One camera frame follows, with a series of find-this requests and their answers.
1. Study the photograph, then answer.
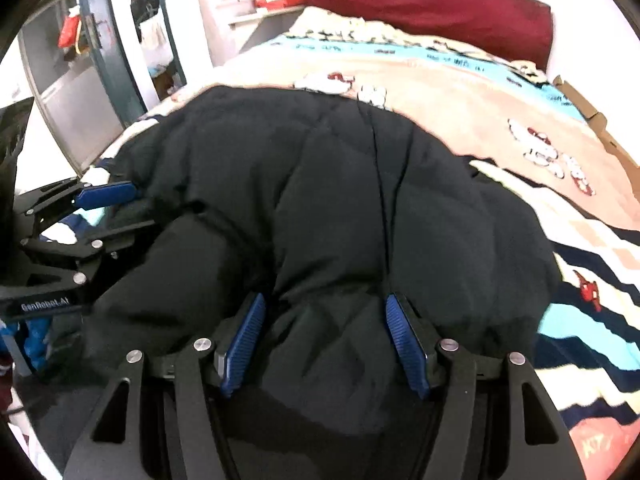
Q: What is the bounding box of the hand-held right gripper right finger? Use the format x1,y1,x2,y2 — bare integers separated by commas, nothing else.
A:
384,292,587,480

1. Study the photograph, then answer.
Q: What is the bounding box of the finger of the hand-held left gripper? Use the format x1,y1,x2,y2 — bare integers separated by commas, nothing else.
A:
12,177,139,241
21,217,163,281

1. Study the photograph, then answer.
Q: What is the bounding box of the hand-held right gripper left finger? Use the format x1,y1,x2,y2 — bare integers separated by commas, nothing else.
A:
64,291,268,480

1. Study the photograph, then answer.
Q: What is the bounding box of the black hooded puffer jacket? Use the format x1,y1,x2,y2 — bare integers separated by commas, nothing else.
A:
15,85,563,480

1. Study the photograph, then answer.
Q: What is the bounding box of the blue patterned cloth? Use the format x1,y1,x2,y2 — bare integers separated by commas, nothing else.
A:
0,317,53,376

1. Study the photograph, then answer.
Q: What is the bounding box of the grey cabinet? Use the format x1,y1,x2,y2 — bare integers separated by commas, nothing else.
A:
19,0,127,173

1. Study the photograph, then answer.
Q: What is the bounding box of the red hanging bag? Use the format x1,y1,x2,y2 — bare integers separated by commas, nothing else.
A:
57,14,83,52

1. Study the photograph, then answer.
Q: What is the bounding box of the dark hanging garment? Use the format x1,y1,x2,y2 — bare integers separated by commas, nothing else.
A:
129,0,159,25

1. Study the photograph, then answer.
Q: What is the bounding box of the white bedside shelf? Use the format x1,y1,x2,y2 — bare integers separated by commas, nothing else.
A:
227,5,306,55

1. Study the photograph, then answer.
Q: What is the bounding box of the orange cartoon printed blanket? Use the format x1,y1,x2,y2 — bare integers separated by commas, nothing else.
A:
80,5,640,480

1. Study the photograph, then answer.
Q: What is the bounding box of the brown cardboard sheet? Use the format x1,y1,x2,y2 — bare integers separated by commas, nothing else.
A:
551,75,640,173

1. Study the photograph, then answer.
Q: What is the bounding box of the dark red headboard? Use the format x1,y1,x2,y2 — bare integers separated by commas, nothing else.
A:
305,0,554,70

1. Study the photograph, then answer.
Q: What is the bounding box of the blue door frame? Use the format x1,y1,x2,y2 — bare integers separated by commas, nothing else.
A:
75,0,188,127

